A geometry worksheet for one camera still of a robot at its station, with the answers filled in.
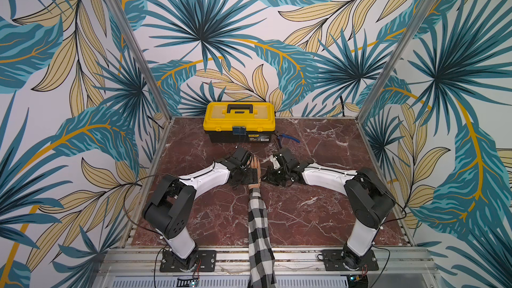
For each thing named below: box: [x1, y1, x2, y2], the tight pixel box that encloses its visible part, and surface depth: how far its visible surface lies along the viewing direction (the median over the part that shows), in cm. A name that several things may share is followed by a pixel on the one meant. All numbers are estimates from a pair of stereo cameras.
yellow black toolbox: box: [202, 101, 276, 144], surface depth 100 cm
